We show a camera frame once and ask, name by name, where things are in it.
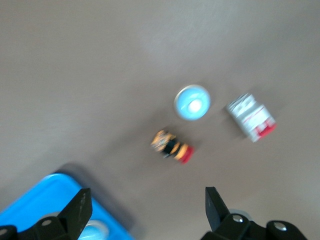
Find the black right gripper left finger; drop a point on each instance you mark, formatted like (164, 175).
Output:
(70, 215)

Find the white circuit breaker red switch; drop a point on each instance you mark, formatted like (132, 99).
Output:
(250, 117)

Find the brown table cover mat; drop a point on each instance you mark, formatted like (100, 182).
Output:
(75, 75)

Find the blue plastic tray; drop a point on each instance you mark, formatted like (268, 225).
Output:
(50, 197)

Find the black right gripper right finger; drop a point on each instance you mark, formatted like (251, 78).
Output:
(225, 227)

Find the red yellow emergency stop button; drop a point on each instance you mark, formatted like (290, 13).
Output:
(172, 147)

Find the blue service bell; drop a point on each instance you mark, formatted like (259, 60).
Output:
(192, 105)
(96, 231)

